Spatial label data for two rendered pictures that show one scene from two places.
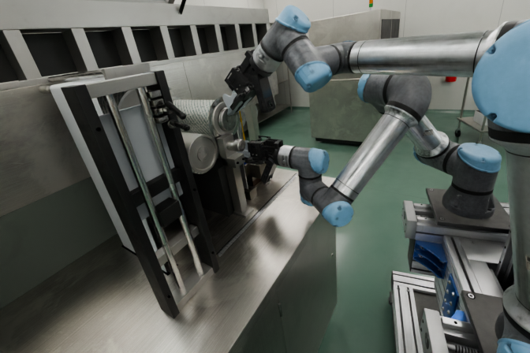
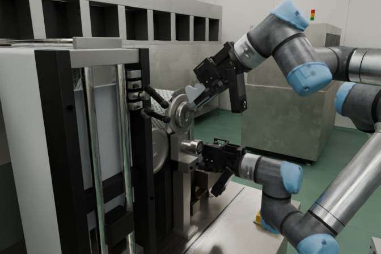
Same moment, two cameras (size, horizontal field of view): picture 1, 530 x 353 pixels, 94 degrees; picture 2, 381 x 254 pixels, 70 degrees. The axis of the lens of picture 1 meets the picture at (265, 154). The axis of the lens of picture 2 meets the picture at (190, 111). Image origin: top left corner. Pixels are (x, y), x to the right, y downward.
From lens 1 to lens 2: 0.14 m
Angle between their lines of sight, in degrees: 10
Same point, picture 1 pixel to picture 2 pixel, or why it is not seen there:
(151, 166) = (109, 162)
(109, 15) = not seen: outside the picture
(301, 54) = (300, 53)
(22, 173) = not seen: outside the picture
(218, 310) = not seen: outside the picture
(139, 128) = (107, 112)
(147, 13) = not seen: outside the picture
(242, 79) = (216, 71)
